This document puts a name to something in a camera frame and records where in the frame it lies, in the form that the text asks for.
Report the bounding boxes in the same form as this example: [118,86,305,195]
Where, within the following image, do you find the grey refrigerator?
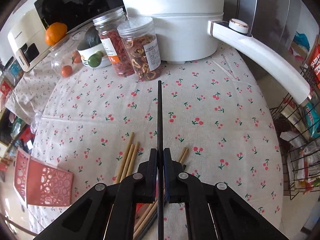
[223,0,319,69]

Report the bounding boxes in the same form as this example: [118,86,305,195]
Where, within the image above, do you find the pink perforated utensil basket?
[14,148,73,207]

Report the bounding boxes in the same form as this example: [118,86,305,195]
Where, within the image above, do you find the jar of red dried fruit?
[93,7,135,77]

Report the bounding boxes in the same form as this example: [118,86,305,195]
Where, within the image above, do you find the jar of dried fruit slices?
[117,17,161,81]

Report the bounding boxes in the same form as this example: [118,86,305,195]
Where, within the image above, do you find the white air fryer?
[8,9,50,72]

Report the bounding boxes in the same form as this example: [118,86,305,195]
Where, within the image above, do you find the black microwave oven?
[34,0,126,33]

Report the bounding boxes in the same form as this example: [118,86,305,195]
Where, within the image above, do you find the black chopstick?
[157,80,164,240]

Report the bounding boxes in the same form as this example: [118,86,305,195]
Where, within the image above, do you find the bamboo chopstick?
[126,142,140,176]
[177,147,189,164]
[115,132,135,184]
[120,144,135,181]

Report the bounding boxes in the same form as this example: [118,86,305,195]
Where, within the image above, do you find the glass jar with tangerines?
[49,34,81,77]

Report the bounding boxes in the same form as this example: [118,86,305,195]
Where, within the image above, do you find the large orange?
[45,22,67,46]

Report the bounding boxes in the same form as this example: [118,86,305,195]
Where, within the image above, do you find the black wire rack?
[271,65,319,200]

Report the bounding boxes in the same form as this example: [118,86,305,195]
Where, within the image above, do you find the white electric pot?
[123,0,311,106]

